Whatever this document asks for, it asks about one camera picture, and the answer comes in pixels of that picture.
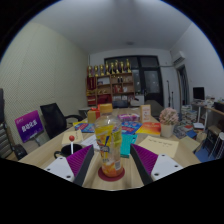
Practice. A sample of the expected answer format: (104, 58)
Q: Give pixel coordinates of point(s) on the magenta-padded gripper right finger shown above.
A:
(147, 160)

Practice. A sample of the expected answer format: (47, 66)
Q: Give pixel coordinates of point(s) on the tan paper envelope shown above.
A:
(159, 146)

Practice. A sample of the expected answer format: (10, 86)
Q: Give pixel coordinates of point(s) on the yellow gift box red ribbon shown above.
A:
(93, 116)

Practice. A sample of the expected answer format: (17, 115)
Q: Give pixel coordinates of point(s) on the black monitor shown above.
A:
(198, 93)

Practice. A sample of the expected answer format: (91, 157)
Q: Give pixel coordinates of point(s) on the yellow-label orange drink bottle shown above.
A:
(109, 146)

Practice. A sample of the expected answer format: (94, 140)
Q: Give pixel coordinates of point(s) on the grey armchair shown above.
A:
(155, 108)

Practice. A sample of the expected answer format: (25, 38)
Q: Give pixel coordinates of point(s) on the red orange booklet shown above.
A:
(149, 128)

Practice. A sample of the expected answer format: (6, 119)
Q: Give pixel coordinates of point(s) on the cluttered wooden side desk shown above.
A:
(215, 111)

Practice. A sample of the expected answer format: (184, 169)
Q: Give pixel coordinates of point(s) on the pink flowers in white pot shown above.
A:
(168, 120)

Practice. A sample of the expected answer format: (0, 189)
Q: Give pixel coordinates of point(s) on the black office chair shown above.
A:
(53, 118)

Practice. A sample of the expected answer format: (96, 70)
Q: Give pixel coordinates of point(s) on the small orange standing card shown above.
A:
(145, 114)

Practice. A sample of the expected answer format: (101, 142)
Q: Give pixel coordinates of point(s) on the stack of books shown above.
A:
(189, 115)

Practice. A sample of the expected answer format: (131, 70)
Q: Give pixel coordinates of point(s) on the red-ball stir stick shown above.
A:
(71, 138)

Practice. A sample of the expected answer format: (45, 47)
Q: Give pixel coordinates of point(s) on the white wall air conditioner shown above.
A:
(178, 57)

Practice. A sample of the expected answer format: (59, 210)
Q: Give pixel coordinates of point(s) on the blue printed booklet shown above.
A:
(131, 126)
(85, 127)

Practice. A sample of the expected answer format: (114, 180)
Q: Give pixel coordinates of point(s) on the purple sign board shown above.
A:
(29, 126)

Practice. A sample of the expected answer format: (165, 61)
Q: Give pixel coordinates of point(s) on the white round stool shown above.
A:
(220, 143)

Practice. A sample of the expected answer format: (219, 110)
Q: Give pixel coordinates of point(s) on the flat round red coaster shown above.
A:
(101, 176)

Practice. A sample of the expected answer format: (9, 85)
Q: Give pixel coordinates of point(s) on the white paper sheet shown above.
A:
(89, 141)

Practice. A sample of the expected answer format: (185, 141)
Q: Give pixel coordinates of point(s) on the tan kraft notebook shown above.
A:
(74, 136)

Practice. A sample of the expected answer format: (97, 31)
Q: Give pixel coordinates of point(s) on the dark glass door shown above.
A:
(150, 83)

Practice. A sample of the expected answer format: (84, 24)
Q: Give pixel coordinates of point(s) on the black mug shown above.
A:
(66, 150)

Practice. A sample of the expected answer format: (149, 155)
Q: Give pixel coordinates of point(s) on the teal book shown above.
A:
(127, 145)

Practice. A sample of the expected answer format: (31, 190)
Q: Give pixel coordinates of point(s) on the wooden shelf unit with trophies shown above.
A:
(111, 86)

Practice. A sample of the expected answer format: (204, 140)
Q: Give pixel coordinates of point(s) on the grey striped chair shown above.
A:
(6, 140)

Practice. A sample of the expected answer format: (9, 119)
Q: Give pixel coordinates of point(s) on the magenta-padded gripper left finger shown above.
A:
(77, 161)

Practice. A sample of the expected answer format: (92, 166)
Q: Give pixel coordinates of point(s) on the pink flat box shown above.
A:
(128, 117)

